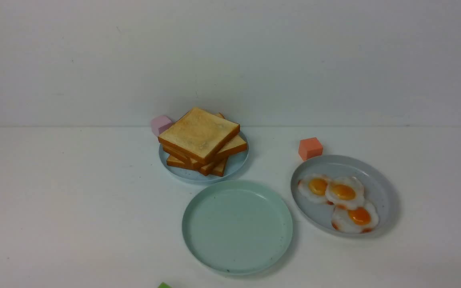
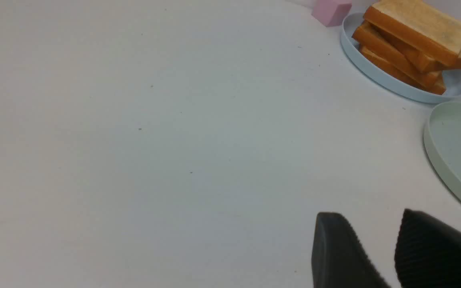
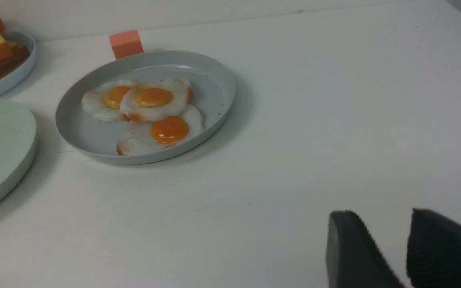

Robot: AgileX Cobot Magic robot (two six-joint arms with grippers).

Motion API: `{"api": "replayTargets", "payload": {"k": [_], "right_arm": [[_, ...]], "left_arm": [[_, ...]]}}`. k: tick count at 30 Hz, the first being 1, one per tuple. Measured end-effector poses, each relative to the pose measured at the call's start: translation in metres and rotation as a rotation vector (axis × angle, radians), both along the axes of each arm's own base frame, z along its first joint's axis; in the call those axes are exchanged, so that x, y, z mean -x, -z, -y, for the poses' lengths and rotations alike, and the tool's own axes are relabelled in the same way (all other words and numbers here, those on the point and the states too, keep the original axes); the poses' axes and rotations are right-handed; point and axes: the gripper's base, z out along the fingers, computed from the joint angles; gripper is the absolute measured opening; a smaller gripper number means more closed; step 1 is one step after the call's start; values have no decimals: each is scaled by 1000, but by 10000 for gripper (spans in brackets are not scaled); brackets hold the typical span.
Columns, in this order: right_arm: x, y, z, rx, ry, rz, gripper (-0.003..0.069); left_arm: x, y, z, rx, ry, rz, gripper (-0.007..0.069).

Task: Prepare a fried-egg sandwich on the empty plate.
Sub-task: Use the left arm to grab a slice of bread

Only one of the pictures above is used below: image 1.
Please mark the green cube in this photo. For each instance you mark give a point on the green cube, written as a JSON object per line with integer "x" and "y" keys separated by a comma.
{"x": 164, "y": 285}

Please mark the mint green centre plate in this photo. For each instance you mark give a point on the mint green centre plate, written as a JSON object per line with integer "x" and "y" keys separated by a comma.
{"x": 237, "y": 227}

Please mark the light blue bread plate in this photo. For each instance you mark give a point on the light blue bread plate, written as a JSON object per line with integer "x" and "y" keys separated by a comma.
{"x": 234, "y": 165}

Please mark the orange cube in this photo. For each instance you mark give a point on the orange cube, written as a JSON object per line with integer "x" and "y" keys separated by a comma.
{"x": 309, "y": 148}

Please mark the fried egg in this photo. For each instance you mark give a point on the fried egg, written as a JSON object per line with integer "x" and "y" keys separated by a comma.
{"x": 363, "y": 219}
{"x": 347, "y": 192}
{"x": 313, "y": 187}

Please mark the grey egg plate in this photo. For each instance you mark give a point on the grey egg plate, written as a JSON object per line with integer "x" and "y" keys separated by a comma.
{"x": 378, "y": 190}

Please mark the pink cube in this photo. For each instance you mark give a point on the pink cube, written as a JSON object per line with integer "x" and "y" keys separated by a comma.
{"x": 160, "y": 124}

